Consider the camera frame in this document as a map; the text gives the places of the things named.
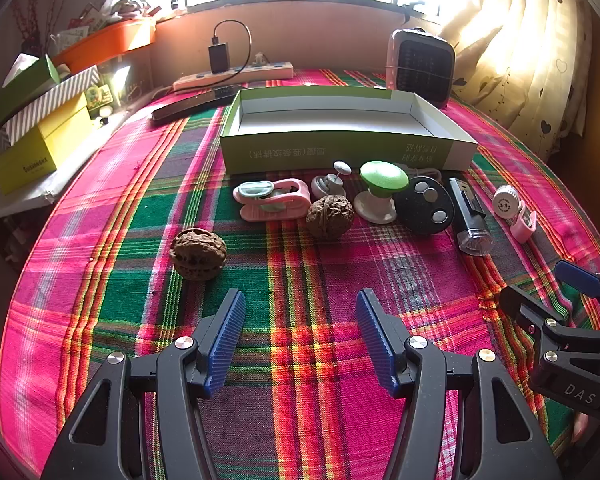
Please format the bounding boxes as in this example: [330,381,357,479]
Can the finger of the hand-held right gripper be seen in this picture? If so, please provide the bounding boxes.
[555,260,600,332]
[499,285,600,373]

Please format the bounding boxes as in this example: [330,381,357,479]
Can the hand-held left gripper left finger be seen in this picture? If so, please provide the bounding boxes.
[40,287,247,480]

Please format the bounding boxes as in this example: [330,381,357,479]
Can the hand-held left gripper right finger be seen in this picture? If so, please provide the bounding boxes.
[355,287,563,480]

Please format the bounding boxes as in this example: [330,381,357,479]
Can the brown walnut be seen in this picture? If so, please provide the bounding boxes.
[306,195,355,239]
[169,228,228,282]

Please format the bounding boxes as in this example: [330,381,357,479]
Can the white round cap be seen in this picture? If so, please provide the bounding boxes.
[492,185,525,219]

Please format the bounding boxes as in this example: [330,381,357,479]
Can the black rectangular clear-tipped device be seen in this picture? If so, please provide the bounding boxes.
[447,177,495,257]

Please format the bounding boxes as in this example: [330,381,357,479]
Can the black oval button device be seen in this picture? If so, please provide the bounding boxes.
[395,176,454,237]

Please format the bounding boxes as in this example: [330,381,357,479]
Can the large pink green clip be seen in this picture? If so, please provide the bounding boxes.
[232,178,311,222]

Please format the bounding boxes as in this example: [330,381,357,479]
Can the small white grey massager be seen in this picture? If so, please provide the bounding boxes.
[311,161,352,198]

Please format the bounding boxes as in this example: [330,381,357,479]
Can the green mushroom massager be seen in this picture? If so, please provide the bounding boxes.
[352,160,411,224]

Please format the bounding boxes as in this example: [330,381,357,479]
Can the green white cardboard box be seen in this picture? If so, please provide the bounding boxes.
[219,85,479,175]

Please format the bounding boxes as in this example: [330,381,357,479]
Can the person's right hand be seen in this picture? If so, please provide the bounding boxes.
[572,411,600,441]

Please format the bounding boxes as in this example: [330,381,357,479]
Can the plaid tablecloth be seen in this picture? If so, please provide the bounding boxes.
[0,67,600,480]

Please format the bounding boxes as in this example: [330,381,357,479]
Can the cream heart print curtain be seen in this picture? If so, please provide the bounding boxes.
[437,0,593,161]

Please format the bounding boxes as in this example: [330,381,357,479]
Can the black smartphone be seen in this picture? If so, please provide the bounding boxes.
[151,86,241,122]

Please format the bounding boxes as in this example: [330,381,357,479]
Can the white power strip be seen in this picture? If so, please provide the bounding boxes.
[172,61,294,92]

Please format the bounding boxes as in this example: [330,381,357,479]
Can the yellow box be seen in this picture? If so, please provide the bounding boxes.
[0,92,92,196]

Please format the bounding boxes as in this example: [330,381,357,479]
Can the black charger adapter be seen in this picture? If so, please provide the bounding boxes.
[208,44,231,73]

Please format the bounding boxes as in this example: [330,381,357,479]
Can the striped box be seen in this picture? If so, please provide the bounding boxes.
[0,65,101,161]

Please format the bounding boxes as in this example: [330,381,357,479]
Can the orange tray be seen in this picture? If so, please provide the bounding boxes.
[50,19,157,73]

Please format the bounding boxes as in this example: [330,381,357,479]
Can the pale crumpled bundle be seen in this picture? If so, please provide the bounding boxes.
[82,0,166,28]

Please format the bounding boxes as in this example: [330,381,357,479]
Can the dried red branch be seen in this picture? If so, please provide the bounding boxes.
[10,0,63,56]

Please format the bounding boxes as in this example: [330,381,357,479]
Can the black charging cable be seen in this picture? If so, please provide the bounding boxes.
[211,20,253,86]

